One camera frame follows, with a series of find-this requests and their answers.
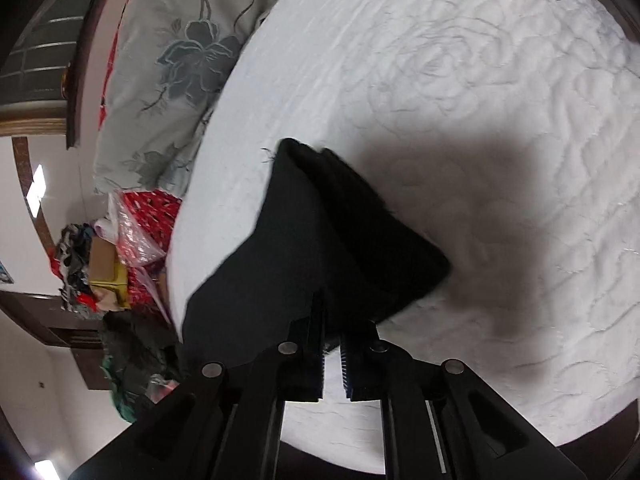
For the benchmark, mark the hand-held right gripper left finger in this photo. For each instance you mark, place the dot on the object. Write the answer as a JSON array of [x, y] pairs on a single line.
[[315, 360]]

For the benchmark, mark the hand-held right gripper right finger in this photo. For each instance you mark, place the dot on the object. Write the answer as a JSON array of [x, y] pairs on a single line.
[[350, 370]]

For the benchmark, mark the black pants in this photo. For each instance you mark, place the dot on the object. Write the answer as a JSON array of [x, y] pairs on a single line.
[[300, 240]]

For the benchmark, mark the dark green clothes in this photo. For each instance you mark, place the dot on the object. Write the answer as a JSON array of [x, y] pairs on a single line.
[[130, 345]]

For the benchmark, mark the yellow box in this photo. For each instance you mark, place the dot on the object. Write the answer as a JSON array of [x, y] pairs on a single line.
[[119, 280]]

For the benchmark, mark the clear plastic bag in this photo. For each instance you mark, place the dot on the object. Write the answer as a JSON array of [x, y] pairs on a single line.
[[135, 240]]

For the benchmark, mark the cardboard box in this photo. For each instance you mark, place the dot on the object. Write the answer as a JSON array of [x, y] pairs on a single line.
[[102, 260]]

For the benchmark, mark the pile of mixed clothes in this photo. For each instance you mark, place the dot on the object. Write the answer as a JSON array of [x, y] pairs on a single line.
[[70, 260]]

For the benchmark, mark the dark wooden cabinet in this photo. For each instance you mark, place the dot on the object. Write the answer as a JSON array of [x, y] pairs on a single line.
[[30, 310]]

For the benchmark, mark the white quilted bed cover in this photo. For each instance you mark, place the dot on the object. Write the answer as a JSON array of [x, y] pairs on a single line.
[[450, 85]]

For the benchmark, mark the square ceiling light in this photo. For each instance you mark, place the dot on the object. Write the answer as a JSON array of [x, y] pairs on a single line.
[[36, 190]]

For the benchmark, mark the grey floral pillow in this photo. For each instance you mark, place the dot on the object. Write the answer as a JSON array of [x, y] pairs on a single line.
[[175, 60]]

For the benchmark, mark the dark wooden headboard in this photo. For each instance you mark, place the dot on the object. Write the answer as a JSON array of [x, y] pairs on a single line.
[[82, 60]]

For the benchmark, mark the dark barred window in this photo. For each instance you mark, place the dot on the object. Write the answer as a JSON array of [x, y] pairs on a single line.
[[40, 60]]

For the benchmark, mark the blue wall picture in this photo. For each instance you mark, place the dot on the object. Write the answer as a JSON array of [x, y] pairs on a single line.
[[4, 272]]

